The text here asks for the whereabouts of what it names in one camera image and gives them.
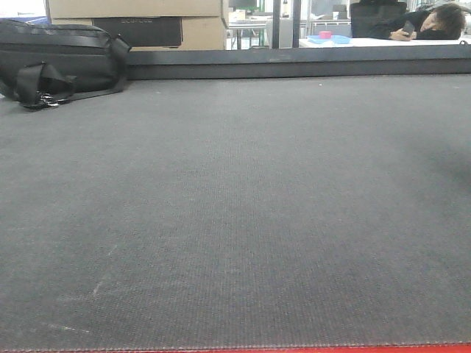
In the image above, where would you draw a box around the dark grey conveyor belt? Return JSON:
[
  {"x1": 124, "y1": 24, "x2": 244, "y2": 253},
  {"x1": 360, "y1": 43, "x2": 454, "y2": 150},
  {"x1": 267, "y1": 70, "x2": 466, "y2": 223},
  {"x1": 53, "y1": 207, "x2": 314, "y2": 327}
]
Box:
[{"x1": 1, "y1": 75, "x2": 470, "y2": 352}]

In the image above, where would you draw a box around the white table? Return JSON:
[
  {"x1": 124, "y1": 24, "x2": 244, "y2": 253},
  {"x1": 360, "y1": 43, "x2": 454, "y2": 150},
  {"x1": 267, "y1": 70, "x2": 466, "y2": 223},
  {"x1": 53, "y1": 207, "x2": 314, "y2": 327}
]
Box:
[{"x1": 300, "y1": 36, "x2": 470, "y2": 49}]

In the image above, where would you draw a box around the light blue tray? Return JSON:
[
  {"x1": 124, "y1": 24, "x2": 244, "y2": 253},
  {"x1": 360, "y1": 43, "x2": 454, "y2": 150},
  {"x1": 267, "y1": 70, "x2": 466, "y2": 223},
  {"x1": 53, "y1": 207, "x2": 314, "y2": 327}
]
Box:
[{"x1": 307, "y1": 35, "x2": 351, "y2": 45}]

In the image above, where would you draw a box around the pink tape roll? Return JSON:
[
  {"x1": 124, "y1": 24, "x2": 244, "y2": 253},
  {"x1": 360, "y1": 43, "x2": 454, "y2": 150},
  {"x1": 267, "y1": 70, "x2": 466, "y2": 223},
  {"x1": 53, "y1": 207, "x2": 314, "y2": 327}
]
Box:
[{"x1": 319, "y1": 31, "x2": 332, "y2": 40}]

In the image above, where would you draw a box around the large cardboard box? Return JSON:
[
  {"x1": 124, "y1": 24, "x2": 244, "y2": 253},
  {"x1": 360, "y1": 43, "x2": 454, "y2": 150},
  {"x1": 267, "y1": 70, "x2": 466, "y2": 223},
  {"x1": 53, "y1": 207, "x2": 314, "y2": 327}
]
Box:
[{"x1": 46, "y1": 0, "x2": 229, "y2": 51}]

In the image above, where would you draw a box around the black office chair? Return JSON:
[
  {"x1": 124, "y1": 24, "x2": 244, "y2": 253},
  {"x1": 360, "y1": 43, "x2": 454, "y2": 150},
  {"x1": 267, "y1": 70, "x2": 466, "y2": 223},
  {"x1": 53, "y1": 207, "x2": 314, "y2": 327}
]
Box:
[{"x1": 350, "y1": 1, "x2": 407, "y2": 38}]

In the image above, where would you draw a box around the black fabric bag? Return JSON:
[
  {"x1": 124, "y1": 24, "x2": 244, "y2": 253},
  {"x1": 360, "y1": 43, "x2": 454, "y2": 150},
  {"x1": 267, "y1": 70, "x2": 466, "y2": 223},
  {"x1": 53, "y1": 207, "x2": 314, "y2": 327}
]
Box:
[{"x1": 1, "y1": 18, "x2": 130, "y2": 110}]

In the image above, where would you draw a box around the black smartphone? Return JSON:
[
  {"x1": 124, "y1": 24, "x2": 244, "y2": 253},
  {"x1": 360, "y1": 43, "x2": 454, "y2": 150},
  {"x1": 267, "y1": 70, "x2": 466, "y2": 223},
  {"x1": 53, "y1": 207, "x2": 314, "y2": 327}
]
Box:
[{"x1": 402, "y1": 21, "x2": 415, "y2": 37}]

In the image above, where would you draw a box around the person in black resting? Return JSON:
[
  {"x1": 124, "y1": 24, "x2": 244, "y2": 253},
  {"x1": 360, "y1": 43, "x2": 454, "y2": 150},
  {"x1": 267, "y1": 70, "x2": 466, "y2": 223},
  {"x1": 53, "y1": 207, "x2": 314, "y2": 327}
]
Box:
[{"x1": 367, "y1": 3, "x2": 466, "y2": 41}]

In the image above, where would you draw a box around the black vertical post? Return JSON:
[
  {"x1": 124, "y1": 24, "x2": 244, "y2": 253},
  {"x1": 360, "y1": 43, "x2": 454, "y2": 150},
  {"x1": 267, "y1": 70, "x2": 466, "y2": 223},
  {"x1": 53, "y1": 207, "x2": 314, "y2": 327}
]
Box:
[{"x1": 272, "y1": 0, "x2": 281, "y2": 49}]

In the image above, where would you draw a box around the black conveyor side rail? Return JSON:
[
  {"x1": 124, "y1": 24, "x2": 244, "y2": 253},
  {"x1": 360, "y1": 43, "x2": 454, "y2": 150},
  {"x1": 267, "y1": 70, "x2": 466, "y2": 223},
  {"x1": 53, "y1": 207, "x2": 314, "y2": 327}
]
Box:
[{"x1": 127, "y1": 42, "x2": 470, "y2": 80}]

